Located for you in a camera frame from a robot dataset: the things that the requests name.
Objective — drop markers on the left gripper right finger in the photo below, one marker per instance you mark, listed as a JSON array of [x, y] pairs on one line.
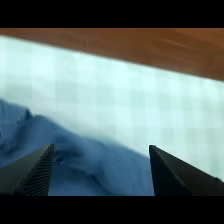
[[176, 178]]

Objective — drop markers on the blue shirt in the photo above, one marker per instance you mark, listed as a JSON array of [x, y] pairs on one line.
[[93, 166]]

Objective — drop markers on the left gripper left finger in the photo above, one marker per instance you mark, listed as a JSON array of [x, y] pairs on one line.
[[31, 176]]

